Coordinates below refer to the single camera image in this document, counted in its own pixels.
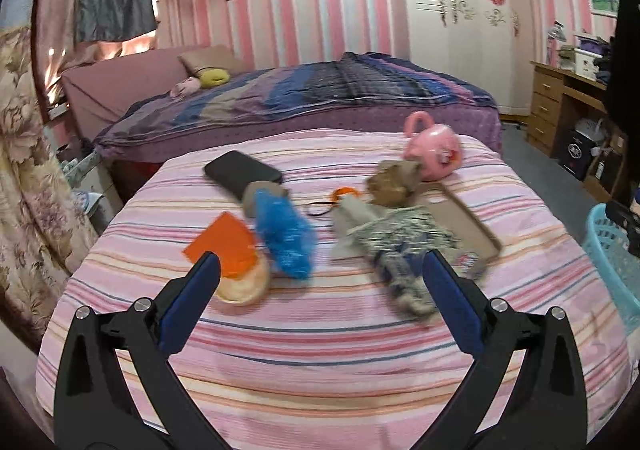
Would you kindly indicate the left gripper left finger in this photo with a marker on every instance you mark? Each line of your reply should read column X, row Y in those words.
column 93, row 407

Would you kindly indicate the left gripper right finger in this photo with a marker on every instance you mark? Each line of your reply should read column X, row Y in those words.
column 547, row 408

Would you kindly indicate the beige round lid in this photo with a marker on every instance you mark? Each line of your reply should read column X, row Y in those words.
column 247, row 289

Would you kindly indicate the orange paper piece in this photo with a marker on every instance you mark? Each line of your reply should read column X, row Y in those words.
column 231, row 241

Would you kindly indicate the dark snack bag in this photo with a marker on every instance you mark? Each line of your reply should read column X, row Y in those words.
column 397, row 243

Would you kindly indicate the blue mesh bath sponge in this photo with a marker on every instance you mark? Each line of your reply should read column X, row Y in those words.
column 288, row 238

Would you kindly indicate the light blue trash basket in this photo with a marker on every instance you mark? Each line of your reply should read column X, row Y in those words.
column 607, row 246

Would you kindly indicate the black bag under desk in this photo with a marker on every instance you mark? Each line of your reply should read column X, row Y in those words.
column 576, row 153

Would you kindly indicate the black hanging coat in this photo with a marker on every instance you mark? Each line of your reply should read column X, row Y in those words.
column 621, row 98

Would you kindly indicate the brown phone case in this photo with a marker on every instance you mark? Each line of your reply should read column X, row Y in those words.
column 449, row 211

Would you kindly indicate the wooden desk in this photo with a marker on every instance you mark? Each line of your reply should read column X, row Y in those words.
column 561, row 101

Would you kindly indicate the white box on desk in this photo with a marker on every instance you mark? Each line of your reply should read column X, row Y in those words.
column 585, row 63

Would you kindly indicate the floral curtain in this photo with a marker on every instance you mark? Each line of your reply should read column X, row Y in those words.
column 45, row 235

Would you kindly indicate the desk lamp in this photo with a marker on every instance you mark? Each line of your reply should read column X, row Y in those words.
column 555, row 36

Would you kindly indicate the pink plastic cup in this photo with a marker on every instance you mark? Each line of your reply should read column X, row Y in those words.
column 435, row 147

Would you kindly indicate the pink striped bed sheet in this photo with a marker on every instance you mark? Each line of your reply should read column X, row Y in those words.
column 328, row 363

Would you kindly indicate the white wardrobe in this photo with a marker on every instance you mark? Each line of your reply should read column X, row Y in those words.
column 488, row 43

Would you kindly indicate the black phone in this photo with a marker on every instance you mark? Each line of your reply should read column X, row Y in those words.
column 234, row 171

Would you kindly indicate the striped plaid blanket bed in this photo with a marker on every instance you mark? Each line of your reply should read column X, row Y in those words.
column 369, row 92

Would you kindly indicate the pink sofa headboard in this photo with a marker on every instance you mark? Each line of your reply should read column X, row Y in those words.
column 102, row 93

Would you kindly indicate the pink plush toy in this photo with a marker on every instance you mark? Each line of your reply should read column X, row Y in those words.
column 185, row 88

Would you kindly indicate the yellow plush toy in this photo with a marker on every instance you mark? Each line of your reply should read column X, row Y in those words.
column 210, row 78

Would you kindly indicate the tan pillow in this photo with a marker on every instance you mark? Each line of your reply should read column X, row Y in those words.
column 217, row 57

